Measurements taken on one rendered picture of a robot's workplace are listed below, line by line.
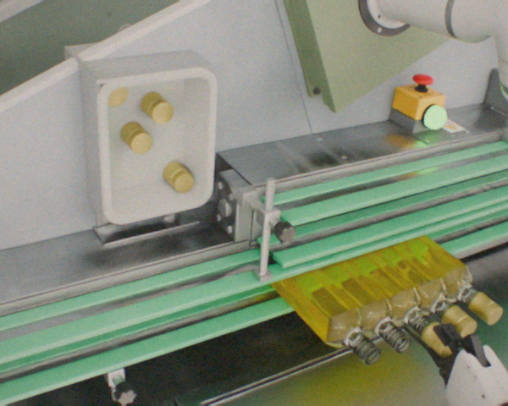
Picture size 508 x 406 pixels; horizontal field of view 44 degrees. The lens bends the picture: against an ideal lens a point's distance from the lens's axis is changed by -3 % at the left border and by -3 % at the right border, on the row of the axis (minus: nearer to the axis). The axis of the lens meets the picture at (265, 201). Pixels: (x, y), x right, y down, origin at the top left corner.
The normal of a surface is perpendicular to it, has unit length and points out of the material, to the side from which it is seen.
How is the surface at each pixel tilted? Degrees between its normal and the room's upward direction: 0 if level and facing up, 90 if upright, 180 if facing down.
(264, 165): 90
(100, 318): 90
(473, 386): 105
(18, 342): 90
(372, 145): 90
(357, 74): 4
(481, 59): 0
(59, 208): 0
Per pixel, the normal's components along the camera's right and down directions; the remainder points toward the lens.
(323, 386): 0.08, -0.86
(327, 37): 0.55, 0.42
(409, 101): -0.86, 0.21
